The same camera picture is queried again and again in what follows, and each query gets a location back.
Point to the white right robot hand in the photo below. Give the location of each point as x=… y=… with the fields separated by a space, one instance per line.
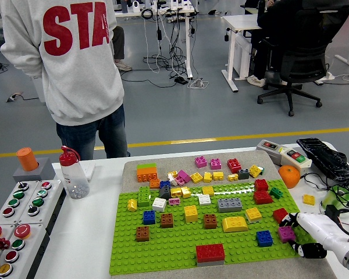
x=320 y=229

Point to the pink square brick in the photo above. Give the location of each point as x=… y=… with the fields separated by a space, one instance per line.
x=215 y=164
x=184 y=175
x=285 y=234
x=201 y=161
x=178 y=180

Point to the blue square brick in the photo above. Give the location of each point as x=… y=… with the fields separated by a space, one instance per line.
x=264 y=238
x=149 y=217
x=165 y=184

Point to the yellow square brick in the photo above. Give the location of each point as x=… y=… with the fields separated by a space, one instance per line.
x=208 y=190
x=218 y=175
x=176 y=191
x=207 y=176
x=186 y=191
x=308 y=199
x=254 y=171
x=253 y=213
x=132 y=204
x=191 y=213
x=196 y=177

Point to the red square brick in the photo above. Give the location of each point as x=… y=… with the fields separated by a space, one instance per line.
x=262 y=197
x=279 y=215
x=234 y=165
x=261 y=185

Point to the small green brick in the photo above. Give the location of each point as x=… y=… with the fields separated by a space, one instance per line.
x=275 y=192

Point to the white flat brick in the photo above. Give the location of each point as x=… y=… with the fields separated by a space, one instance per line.
x=254 y=221

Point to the yellow curved brick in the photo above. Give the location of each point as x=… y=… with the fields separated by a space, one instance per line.
x=234 y=224

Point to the long grey brick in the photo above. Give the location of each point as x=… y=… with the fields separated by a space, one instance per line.
x=229 y=205

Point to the dark grey square brick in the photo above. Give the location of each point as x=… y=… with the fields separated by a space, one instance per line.
x=243 y=173

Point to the small yellow brick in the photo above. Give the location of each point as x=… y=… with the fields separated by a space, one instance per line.
x=172 y=174
x=233 y=177

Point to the brown square brick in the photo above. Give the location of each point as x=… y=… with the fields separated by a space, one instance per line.
x=167 y=220
x=210 y=221
x=142 y=233

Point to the large red brick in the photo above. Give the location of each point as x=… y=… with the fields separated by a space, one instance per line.
x=210 y=252

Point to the white square brick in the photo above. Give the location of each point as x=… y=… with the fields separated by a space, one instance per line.
x=204 y=199
x=159 y=204

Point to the flat pink brick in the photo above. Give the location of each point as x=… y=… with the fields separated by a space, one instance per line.
x=174 y=201

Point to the dark grey slope brick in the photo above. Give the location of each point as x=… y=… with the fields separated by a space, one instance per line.
x=165 y=192

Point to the small orange brick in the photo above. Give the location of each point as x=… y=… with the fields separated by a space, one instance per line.
x=154 y=183

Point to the tall green brick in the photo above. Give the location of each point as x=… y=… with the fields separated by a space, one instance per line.
x=144 y=196

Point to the large orange brick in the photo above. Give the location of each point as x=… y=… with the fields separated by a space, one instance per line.
x=146 y=175

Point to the green flat brick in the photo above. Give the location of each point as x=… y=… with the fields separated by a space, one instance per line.
x=146 y=166

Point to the black power adapter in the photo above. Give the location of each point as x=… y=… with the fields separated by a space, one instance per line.
x=331 y=210

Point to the green tape roll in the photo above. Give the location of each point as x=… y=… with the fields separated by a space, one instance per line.
x=333 y=197

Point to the orange fruit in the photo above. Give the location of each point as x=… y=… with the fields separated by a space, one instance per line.
x=289 y=176

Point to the black wrapped keyboard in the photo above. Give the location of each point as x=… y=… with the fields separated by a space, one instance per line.
x=322 y=157

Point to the green studded baseplate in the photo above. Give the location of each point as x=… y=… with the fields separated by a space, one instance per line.
x=168 y=253

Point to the grey-brown mat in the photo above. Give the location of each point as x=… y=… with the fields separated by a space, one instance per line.
x=174 y=164

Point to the black office chair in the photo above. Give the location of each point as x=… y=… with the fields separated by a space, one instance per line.
x=305 y=49

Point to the white desk cabinet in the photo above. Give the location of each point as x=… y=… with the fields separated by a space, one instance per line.
x=242 y=55

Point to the black floor adapter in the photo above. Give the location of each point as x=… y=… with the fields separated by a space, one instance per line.
x=181 y=80

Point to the seated person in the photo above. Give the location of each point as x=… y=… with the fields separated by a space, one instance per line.
x=118 y=43
x=274 y=17

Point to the clear bottle red cap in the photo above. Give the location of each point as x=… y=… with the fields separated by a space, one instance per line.
x=72 y=177

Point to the grey square block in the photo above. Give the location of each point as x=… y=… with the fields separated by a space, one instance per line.
x=46 y=173

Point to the grey push-button box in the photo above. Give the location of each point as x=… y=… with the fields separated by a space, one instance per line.
x=13 y=202
x=37 y=201

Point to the standing person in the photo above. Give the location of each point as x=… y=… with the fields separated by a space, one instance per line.
x=75 y=72

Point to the orange cylinder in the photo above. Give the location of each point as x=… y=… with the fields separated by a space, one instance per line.
x=27 y=159

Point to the grey floor socket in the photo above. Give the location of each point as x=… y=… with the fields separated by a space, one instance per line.
x=14 y=96

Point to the white switch box green button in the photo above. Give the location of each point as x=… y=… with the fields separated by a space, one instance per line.
x=296 y=158

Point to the grey switch box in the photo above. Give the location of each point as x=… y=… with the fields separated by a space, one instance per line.
x=269 y=146

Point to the white wall switch panel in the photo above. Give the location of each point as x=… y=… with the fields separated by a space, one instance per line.
x=90 y=170

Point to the white desk camera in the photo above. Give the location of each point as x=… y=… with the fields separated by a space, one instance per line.
x=136 y=5

